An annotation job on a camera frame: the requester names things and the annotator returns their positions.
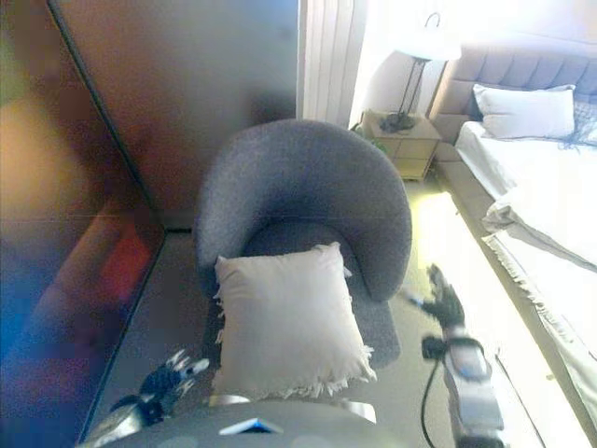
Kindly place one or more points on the white fringed cushion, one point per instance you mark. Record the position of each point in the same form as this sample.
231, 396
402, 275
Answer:
289, 322

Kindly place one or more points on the beige upholstered bed frame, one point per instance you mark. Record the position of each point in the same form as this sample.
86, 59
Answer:
513, 70

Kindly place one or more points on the white fringed duvet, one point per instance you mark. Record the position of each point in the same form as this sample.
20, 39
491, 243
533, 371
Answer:
545, 261

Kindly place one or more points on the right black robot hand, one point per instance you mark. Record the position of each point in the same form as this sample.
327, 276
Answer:
445, 308

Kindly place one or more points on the white bed pillow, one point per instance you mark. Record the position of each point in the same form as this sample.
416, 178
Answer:
527, 112

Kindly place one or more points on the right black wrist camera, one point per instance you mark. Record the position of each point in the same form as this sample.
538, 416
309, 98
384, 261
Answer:
434, 349

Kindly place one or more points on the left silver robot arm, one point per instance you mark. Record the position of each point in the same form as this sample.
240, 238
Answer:
121, 420

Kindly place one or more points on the white bed sheet mattress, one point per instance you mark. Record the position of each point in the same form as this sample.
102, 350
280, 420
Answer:
536, 172

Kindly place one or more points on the silver robot torso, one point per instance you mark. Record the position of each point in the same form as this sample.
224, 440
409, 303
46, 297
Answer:
242, 427

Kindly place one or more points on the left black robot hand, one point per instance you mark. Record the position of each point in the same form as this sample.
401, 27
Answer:
168, 380

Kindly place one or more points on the beige nightstand with drawers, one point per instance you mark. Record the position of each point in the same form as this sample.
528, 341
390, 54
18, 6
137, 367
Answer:
410, 149

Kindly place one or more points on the grey fabric tub armchair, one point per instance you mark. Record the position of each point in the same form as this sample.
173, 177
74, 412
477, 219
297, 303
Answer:
303, 186

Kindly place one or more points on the table lamp with dark stand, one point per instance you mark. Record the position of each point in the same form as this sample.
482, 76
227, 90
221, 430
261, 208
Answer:
415, 70

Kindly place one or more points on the blue patterned pillow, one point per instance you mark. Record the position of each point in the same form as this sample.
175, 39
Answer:
583, 130

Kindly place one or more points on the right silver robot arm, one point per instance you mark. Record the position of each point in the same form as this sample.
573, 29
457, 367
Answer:
471, 387

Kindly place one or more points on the white curtain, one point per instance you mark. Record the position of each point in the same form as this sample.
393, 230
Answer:
331, 60

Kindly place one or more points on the right silver robot leg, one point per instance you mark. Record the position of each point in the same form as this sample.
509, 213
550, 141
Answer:
356, 410

